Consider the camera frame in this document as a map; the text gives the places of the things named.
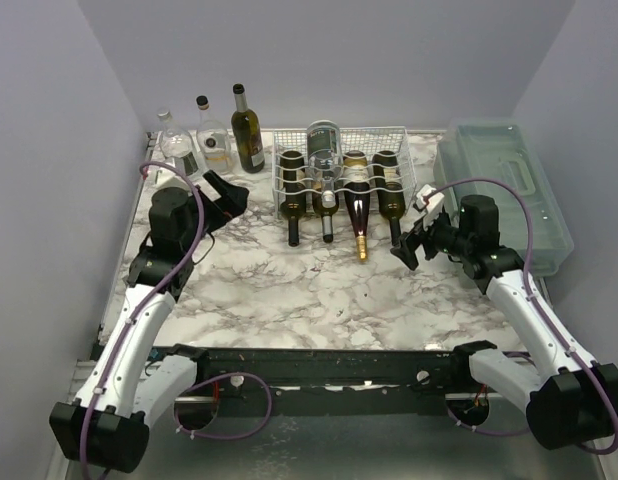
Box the clear bottle white label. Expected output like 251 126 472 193
196 95 234 174

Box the dark green wine bottle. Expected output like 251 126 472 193
231 83 265 173

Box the green bottle black neck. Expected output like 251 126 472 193
280 150 306 247

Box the clear bottle green label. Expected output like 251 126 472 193
157 108 203 182

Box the clear bottle dark label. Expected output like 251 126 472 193
306 120 343 208

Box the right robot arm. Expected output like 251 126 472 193
391 186 618 454

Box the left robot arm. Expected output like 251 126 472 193
49 171 249 473

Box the green bottle silver neck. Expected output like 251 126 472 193
312 191 339 243

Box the red wine bottle gold cap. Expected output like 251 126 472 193
343 150 371 262

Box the translucent plastic storage box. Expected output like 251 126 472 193
433 119 574 278

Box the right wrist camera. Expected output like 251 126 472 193
414 184 444 223

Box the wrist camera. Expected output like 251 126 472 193
414 184 444 223
149 168 189 191

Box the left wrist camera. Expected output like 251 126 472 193
149 168 189 191

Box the white wire wine rack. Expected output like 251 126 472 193
271 124 419 222

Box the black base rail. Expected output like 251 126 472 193
88 344 545 419

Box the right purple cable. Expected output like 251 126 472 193
422 178 618 455

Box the aluminium frame rail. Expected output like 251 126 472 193
42 357 163 480

